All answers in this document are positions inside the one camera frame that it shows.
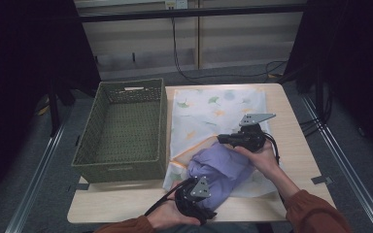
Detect white leaf-print laundry bag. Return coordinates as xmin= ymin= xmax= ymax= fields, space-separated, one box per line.
xmin=162 ymin=88 xmax=285 ymax=199

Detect black wall cable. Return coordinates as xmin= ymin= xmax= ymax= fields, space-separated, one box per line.
xmin=170 ymin=17 xmax=288 ymax=83

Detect green woven basket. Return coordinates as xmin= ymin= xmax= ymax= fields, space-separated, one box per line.
xmin=71 ymin=78 xmax=169 ymax=184

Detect grey tape marker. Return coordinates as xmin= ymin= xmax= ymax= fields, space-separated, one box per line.
xmin=310 ymin=175 xmax=334 ymax=185
xmin=67 ymin=183 xmax=90 ymax=193

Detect person's right hand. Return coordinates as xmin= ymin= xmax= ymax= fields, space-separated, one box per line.
xmin=234 ymin=141 xmax=282 ymax=182

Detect dark curtain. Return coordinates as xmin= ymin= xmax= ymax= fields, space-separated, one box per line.
xmin=284 ymin=0 xmax=373 ymax=157
xmin=0 ymin=0 xmax=102 ymax=210

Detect black metal stand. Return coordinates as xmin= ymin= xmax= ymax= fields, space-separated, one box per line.
xmin=46 ymin=77 xmax=63 ymax=138

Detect metal floor rail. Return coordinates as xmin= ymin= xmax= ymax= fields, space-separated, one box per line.
xmin=300 ymin=94 xmax=373 ymax=233
xmin=4 ymin=123 xmax=68 ymax=233

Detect hand-held gripper cable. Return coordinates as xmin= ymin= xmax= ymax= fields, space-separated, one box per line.
xmin=143 ymin=179 xmax=192 ymax=217
xmin=263 ymin=131 xmax=282 ymax=163

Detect black horizontal bar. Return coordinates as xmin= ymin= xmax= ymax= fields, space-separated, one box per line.
xmin=77 ymin=3 xmax=307 ymax=24

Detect white power outlet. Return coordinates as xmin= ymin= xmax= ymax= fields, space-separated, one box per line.
xmin=164 ymin=0 xmax=189 ymax=11

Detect left hand-held gripper cable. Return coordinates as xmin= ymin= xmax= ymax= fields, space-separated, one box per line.
xmin=143 ymin=179 xmax=192 ymax=217

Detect person's left hand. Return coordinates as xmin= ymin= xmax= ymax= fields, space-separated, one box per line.
xmin=147 ymin=196 xmax=202 ymax=231

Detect purple cloth garment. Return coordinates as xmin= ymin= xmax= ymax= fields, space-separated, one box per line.
xmin=186 ymin=142 xmax=257 ymax=212

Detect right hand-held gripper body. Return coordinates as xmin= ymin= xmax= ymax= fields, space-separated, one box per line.
xmin=235 ymin=113 xmax=277 ymax=153

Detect bundle of black floor cables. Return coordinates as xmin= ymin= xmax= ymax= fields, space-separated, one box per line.
xmin=298 ymin=92 xmax=334 ymax=138

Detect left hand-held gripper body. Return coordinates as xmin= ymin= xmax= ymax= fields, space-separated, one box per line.
xmin=174 ymin=176 xmax=213 ymax=226

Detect right hand-held gripper cable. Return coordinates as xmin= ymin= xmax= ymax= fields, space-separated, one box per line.
xmin=263 ymin=131 xmax=282 ymax=163

